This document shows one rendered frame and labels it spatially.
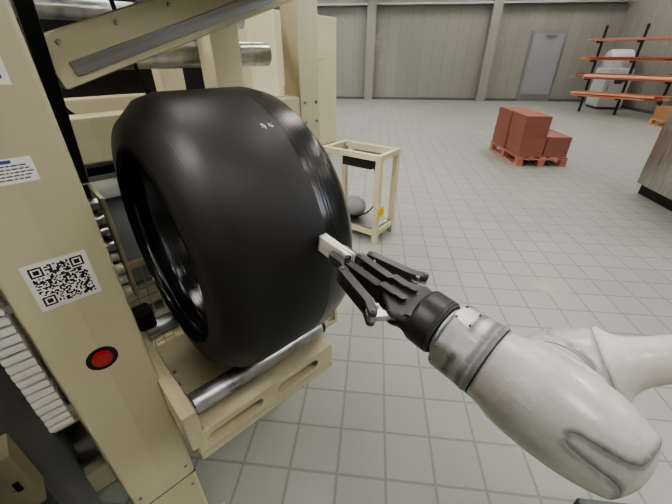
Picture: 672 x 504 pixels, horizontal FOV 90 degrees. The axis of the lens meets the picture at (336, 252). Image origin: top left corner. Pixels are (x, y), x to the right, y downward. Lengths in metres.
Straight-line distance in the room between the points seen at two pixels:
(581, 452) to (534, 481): 1.44
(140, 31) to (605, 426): 1.04
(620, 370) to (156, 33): 1.06
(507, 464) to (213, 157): 1.67
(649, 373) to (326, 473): 1.33
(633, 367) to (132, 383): 0.77
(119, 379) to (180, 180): 0.39
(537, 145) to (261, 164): 5.74
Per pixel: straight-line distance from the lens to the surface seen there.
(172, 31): 1.02
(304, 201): 0.54
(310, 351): 0.88
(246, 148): 0.54
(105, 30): 0.98
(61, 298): 0.64
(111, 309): 0.67
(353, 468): 1.69
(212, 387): 0.78
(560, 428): 0.40
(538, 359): 0.41
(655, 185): 5.44
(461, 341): 0.41
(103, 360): 0.71
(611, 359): 0.54
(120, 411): 0.80
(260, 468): 1.71
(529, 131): 6.01
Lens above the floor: 1.50
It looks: 30 degrees down
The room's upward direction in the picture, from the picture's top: straight up
